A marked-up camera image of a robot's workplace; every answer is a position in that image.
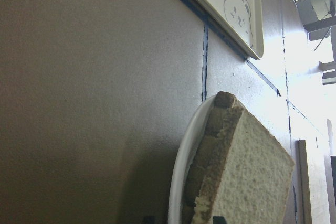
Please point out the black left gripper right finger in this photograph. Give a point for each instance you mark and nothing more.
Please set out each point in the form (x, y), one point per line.
(218, 220)

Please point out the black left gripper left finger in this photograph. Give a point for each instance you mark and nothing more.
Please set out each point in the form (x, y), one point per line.
(148, 220)

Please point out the bread slice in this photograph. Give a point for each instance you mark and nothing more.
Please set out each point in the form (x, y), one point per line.
(256, 179)
(205, 172)

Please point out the white round plate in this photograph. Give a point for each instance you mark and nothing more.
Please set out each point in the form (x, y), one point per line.
(185, 155)

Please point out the bamboo cutting board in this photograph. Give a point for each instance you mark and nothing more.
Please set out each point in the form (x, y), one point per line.
(304, 175)

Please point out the cream bear serving tray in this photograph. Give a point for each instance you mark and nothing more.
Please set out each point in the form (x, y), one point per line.
(242, 20)

